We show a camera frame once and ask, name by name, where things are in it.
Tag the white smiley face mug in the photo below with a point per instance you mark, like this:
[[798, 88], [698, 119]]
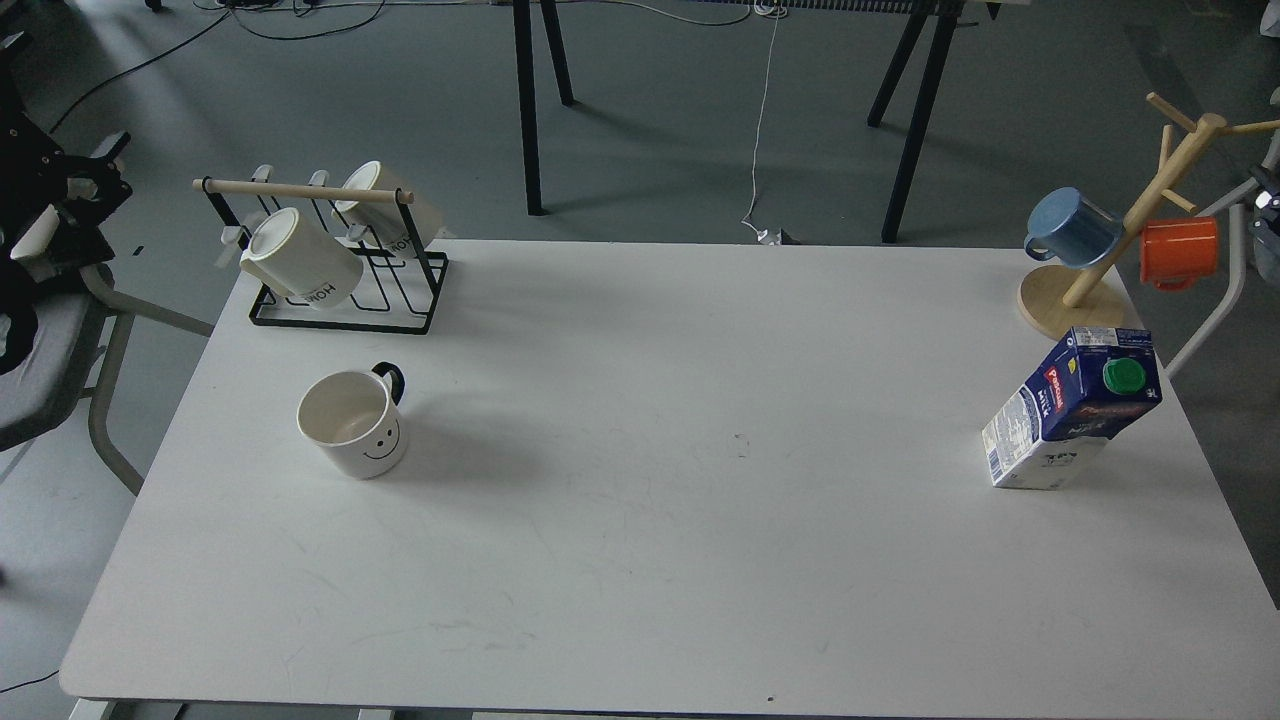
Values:
[[354, 418]]

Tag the blue white milk carton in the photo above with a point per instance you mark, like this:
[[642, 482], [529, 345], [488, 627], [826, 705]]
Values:
[[1094, 383]]

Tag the white chair frame right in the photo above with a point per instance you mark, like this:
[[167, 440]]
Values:
[[1253, 221]]

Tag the grey office chair left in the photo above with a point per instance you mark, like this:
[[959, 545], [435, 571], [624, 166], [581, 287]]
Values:
[[65, 336]]

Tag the black table legs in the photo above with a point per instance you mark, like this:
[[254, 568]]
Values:
[[524, 65], [947, 14]]

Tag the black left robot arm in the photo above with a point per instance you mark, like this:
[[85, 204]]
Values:
[[50, 200]]

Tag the wooden mug tree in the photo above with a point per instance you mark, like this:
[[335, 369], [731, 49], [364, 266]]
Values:
[[1053, 298]]

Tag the cream mug front on rack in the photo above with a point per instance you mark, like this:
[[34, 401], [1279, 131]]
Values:
[[294, 256]]

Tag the cream mug on rack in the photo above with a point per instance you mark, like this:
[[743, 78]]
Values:
[[384, 219], [294, 256]]

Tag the blue mug on tree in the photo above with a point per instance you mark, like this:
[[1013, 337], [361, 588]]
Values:
[[1067, 226]]

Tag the black wire mug rack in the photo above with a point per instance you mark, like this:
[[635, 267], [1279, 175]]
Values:
[[394, 296]]

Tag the black table legs left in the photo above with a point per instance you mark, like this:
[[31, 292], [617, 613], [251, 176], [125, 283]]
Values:
[[524, 65]]

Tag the orange mug on tree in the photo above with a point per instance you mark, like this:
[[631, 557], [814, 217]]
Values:
[[1175, 253]]

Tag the cream mug rear on rack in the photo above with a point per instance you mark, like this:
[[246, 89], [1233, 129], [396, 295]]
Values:
[[384, 219]]

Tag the black table legs right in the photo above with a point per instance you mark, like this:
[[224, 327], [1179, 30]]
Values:
[[947, 14]]

